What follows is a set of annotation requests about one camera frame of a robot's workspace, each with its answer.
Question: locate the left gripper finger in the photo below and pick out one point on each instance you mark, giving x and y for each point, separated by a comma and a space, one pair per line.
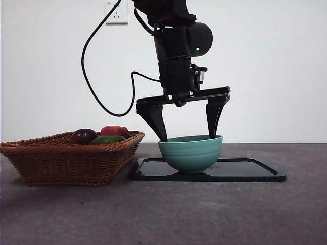
213, 114
154, 117

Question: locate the teal ribbed bowl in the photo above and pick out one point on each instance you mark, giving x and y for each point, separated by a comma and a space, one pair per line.
190, 155

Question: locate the red fruit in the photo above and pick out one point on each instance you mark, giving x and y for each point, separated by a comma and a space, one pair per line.
115, 131

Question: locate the green fruit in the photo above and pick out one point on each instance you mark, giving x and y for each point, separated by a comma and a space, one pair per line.
107, 140

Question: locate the black rectangular tray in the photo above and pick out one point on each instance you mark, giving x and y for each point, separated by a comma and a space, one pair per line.
242, 169

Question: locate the dark purple fruit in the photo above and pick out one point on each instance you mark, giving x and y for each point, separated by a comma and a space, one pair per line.
83, 135

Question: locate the brown wicker basket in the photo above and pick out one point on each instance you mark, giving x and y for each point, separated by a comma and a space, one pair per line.
64, 163

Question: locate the left wrist grey camera box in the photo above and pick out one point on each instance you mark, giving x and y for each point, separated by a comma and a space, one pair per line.
201, 76

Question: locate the white wall socket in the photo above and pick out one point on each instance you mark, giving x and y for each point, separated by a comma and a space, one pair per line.
122, 18

